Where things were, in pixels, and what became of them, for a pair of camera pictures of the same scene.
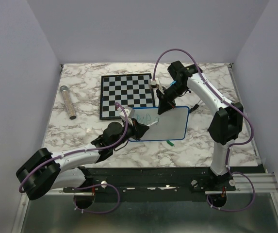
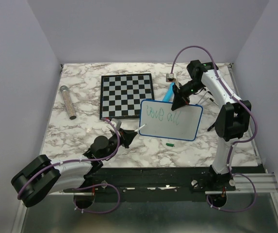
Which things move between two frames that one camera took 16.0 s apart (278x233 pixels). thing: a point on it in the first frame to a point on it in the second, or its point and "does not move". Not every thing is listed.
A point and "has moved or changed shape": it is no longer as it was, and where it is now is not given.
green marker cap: [170, 142] has moved or changed shape
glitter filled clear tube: [72, 114] does not move
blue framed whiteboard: [172, 125] has moved or changed shape
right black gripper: [164, 104] to [179, 100]
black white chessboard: [129, 91] does not move
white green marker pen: [155, 122] has moved or changed shape
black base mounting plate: [152, 183] does not move
